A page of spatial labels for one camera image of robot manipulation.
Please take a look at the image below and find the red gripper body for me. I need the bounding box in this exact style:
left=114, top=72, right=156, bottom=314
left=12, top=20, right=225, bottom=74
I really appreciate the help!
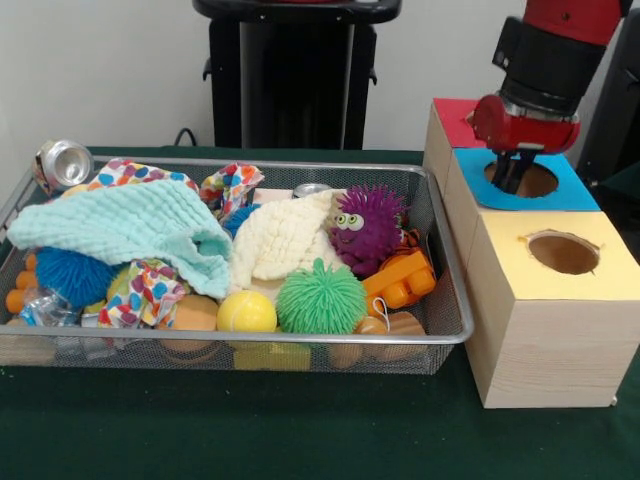
left=472, top=93, right=582, bottom=155

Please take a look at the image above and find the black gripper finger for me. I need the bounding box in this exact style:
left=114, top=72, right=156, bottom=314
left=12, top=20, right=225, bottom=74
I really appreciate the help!
left=489, top=150, right=514, bottom=195
left=512, top=152, right=540, bottom=193

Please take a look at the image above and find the shallow clear mesh bin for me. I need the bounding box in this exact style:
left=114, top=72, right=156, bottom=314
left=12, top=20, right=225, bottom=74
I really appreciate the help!
left=0, top=155, right=476, bottom=376

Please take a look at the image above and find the wooden box with three holes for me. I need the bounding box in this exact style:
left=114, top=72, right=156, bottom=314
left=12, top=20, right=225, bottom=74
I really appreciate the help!
left=425, top=97, right=640, bottom=409

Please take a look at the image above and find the black panel stand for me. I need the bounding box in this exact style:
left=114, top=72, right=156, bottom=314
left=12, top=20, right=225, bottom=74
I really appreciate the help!
left=580, top=10, right=640, bottom=186

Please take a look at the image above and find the purple spiky ball with eyes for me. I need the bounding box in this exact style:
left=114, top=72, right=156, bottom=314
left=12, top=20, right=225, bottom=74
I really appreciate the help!
left=328, top=183, right=409, bottom=278

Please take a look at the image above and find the orange toy building block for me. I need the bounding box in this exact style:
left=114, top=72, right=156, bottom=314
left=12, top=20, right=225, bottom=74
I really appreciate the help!
left=362, top=248, right=438, bottom=319

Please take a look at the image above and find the green spiky rubber ball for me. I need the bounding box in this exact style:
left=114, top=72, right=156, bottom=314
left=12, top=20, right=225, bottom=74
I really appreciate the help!
left=275, top=258, right=369, bottom=335

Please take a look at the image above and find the cream white cloth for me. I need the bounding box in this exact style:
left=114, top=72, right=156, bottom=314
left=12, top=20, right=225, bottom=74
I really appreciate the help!
left=228, top=190, right=346, bottom=296

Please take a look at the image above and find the yellow ball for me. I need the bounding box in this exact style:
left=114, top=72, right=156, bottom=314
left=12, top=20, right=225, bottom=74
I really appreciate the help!
left=217, top=290, right=278, bottom=334

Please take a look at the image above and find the dark green table cloth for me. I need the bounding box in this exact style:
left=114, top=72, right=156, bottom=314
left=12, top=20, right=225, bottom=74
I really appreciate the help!
left=0, top=145, right=640, bottom=480

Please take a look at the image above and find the large colourful dotted cloth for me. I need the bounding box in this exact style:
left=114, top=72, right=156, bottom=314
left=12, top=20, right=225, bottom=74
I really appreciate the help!
left=85, top=158, right=266, bottom=216

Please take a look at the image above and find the small colourful dotted cloth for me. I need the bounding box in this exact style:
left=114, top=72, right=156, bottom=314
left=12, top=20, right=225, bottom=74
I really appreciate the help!
left=98, top=260, right=191, bottom=329

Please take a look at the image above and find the mint green cloth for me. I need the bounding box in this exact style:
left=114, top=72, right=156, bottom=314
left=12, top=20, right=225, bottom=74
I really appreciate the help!
left=8, top=180, right=234, bottom=301

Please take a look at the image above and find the silver crushed can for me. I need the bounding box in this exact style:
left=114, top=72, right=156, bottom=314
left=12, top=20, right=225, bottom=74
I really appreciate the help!
left=35, top=139, right=94, bottom=191

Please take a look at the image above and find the blue spiky rubber ball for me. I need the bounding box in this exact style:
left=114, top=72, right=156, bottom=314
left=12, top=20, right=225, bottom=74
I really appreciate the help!
left=33, top=247, right=116, bottom=309

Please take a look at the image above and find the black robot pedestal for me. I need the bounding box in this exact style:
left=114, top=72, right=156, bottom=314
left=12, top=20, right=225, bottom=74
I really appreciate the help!
left=193, top=0, right=401, bottom=151

